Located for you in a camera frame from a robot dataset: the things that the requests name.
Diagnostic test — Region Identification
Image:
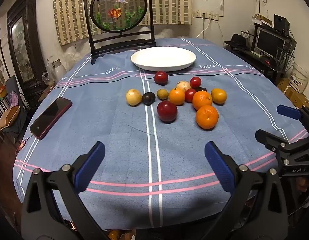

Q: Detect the tan seat cushion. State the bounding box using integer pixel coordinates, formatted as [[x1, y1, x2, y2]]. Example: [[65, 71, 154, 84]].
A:
[[0, 106, 20, 130]]

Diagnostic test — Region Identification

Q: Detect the white oval plate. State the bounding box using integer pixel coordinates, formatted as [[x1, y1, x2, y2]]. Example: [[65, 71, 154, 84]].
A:
[[131, 46, 196, 72]]

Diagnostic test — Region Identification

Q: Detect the pale yellow apricot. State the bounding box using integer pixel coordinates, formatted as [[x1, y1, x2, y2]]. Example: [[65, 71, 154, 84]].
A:
[[126, 89, 142, 106]]

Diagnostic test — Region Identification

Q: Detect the smooth orange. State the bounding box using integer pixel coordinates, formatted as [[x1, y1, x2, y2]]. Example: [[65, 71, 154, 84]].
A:
[[169, 87, 186, 106]]

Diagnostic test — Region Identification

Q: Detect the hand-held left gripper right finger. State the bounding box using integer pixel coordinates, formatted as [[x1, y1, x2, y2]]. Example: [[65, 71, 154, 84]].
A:
[[204, 141, 289, 240]]

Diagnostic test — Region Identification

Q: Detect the black computer desk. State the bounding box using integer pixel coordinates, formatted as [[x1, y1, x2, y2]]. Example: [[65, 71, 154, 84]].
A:
[[229, 45, 295, 80]]

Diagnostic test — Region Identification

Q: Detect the round goldfish embroidery screen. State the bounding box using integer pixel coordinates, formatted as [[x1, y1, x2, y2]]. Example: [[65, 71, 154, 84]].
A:
[[82, 0, 157, 65]]

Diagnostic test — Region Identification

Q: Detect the black hat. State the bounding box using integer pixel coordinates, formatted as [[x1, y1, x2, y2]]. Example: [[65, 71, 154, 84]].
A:
[[224, 34, 250, 47]]

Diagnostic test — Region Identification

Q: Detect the small red tomato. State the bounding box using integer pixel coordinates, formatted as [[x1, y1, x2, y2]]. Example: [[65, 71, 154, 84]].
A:
[[190, 76, 202, 89], [184, 88, 197, 103]]

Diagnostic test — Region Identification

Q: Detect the black speaker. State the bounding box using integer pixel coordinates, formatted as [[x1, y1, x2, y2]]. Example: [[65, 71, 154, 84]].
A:
[[274, 14, 290, 34]]

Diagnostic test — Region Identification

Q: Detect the beige checked curtain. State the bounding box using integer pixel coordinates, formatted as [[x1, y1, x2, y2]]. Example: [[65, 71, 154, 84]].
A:
[[52, 0, 193, 47]]

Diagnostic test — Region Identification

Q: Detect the orange tangerine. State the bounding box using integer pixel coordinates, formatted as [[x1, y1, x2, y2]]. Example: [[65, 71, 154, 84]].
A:
[[192, 91, 213, 111], [196, 105, 219, 130]]

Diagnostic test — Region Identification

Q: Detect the red plum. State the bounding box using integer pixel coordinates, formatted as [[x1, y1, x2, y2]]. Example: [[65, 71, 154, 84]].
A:
[[157, 100, 178, 123], [154, 71, 169, 85]]

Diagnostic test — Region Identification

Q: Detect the thin black cable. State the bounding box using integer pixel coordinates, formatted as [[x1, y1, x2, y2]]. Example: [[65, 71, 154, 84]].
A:
[[48, 76, 156, 90]]

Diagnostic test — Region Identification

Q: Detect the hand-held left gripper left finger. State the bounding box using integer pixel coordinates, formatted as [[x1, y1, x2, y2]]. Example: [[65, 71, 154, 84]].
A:
[[21, 141, 106, 240]]

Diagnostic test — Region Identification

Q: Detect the white power cable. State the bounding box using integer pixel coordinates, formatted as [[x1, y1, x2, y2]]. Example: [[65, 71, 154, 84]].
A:
[[196, 17, 226, 48]]

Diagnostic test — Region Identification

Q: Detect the red phone charm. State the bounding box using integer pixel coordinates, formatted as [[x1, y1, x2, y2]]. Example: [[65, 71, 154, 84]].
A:
[[16, 134, 35, 153]]

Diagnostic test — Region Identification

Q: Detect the white pitcher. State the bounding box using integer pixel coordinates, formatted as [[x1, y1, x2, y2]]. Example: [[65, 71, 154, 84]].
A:
[[48, 59, 66, 80]]

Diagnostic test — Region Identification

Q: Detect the dark wooden framed painting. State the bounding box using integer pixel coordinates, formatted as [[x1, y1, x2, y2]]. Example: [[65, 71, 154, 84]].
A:
[[7, 0, 48, 105]]

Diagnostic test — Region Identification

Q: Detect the computer monitor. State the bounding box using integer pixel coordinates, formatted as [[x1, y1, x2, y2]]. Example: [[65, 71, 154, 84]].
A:
[[254, 27, 286, 55]]

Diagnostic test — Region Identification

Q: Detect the pale red-spotted peach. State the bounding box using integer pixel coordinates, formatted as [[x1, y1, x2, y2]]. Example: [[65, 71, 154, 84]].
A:
[[176, 80, 192, 92]]

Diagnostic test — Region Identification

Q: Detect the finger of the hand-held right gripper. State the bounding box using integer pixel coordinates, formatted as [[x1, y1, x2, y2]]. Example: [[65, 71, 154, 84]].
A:
[[277, 105, 309, 137], [255, 129, 309, 160]]

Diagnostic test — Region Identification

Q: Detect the white plastic bucket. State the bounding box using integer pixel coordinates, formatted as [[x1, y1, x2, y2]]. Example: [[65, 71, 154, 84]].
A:
[[289, 61, 309, 93]]

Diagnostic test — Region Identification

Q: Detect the yellow-orange citrus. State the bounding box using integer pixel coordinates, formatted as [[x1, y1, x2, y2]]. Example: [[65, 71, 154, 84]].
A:
[[211, 88, 227, 105]]

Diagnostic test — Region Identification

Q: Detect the blue plaid tablecloth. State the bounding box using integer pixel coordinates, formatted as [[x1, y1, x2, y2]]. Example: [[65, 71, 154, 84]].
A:
[[13, 38, 309, 230]]

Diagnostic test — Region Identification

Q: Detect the red smartphone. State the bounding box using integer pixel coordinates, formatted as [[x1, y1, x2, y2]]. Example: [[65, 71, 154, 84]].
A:
[[29, 97, 73, 140]]

